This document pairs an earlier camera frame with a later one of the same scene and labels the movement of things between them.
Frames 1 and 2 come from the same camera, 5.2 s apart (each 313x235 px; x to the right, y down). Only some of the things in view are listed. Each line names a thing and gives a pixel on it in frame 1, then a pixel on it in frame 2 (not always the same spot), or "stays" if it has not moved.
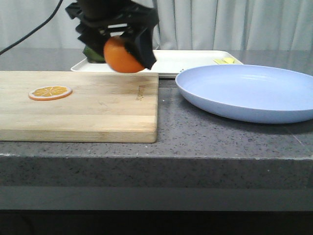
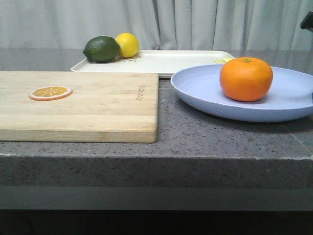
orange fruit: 119,57 -> 245,79
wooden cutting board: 95,106 stays
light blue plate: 255,93 stays
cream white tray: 169,63 stays
